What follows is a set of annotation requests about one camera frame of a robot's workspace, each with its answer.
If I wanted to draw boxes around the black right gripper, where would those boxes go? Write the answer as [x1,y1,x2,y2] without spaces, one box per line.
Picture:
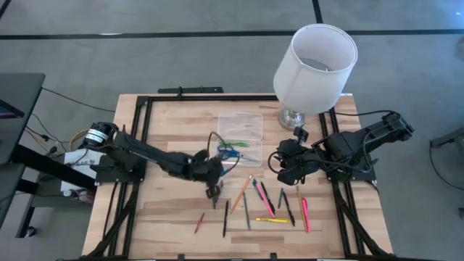
[270,139,320,186]

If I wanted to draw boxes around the yellow pencil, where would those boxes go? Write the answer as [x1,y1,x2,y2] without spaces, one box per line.
[295,185,307,228]

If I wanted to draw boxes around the green crayola marker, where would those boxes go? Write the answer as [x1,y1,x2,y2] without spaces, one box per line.
[252,178,263,201]

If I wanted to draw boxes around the pink pen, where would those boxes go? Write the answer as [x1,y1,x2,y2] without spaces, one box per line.
[254,182,276,219]

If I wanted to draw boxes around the black pen with scale print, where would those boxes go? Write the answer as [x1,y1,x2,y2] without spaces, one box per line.
[222,199,230,239]

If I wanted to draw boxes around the clear plastic supply box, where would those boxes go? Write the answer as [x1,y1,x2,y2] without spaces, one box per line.
[216,112,265,168]

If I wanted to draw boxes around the red pen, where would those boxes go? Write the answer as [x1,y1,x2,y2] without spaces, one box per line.
[194,212,206,235]

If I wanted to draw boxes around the grey marker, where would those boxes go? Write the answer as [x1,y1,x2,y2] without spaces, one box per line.
[242,191,252,231]

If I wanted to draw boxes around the yellow highlighter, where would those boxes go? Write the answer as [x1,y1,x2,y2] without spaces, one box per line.
[254,216,290,224]

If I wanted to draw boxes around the white shade table lamp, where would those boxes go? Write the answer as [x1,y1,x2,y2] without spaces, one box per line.
[273,23,359,131]

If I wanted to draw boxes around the white printed paper sheet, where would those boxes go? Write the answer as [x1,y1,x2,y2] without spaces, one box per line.
[60,148,106,194]

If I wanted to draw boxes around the black desk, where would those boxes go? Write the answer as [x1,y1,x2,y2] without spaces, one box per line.
[0,72,99,240]

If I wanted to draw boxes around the dark laptop screen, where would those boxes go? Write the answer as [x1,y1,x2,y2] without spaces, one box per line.
[0,99,25,120]

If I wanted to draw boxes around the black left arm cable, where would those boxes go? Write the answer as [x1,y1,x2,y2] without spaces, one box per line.
[207,131,241,177]

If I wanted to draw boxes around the black aluminium table frame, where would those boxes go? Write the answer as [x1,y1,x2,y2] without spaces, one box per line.
[81,86,391,261]

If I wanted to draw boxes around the yellow cable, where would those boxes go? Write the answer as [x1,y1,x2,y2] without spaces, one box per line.
[67,128,91,150]

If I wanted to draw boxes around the black floor cable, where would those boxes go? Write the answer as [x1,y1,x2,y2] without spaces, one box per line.
[41,86,117,113]

